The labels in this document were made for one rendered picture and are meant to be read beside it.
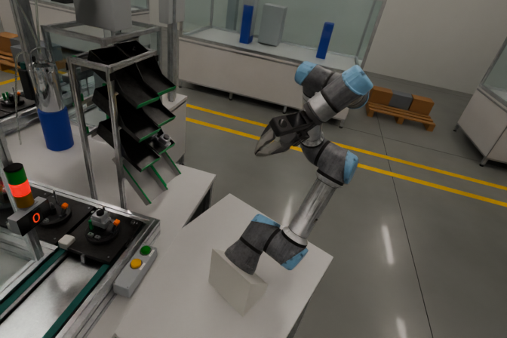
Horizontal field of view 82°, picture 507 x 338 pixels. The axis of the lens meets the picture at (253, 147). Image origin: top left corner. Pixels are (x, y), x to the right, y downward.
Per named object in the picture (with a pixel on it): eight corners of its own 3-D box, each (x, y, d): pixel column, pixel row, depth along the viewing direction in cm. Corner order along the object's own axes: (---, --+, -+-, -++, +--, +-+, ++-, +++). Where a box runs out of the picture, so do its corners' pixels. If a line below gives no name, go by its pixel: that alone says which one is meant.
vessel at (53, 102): (70, 107, 188) (59, 47, 168) (52, 115, 176) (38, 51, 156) (52, 102, 190) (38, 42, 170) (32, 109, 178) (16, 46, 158)
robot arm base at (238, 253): (256, 274, 128) (268, 254, 130) (247, 275, 115) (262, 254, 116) (230, 252, 134) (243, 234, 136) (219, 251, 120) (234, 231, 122)
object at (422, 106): (422, 115, 611) (431, 97, 590) (431, 131, 544) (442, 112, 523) (364, 102, 629) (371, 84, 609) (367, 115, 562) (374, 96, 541)
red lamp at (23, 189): (35, 189, 99) (31, 178, 97) (21, 198, 95) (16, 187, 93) (22, 185, 100) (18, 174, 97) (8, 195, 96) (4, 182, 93)
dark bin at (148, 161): (159, 160, 145) (164, 150, 141) (140, 173, 134) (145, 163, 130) (118, 123, 146) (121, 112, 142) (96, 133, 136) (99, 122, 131)
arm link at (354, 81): (377, 90, 75) (373, 84, 68) (341, 115, 80) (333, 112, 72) (359, 66, 77) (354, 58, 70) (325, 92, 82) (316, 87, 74)
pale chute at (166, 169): (176, 176, 168) (181, 173, 165) (161, 188, 157) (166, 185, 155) (148, 135, 163) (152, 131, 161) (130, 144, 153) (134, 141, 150)
